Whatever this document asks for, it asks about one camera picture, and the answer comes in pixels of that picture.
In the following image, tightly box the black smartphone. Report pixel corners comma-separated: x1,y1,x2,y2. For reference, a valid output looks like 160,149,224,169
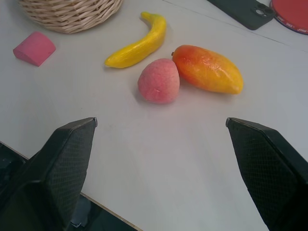
207,0,275,31

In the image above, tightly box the wicker basket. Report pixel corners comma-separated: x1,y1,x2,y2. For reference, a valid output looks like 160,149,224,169
17,0,124,34

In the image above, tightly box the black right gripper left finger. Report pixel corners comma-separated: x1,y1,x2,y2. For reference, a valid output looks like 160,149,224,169
0,117,98,231

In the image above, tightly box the pink wedge block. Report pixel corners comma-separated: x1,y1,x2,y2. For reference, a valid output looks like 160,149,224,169
13,31,57,67

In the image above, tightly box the orange yellow toy mango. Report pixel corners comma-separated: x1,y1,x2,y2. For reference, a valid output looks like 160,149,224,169
171,45,244,95

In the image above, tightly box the red table tennis paddle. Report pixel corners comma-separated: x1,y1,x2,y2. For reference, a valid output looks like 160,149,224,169
269,0,308,36

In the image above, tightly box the yellow toy banana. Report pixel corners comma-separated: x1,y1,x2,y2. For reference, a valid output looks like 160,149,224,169
104,11,167,69

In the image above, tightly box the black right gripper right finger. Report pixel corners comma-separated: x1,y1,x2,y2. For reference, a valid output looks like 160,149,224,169
225,117,308,231

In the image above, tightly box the pink toy peach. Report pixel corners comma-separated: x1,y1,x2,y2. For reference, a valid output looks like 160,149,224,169
137,58,180,104

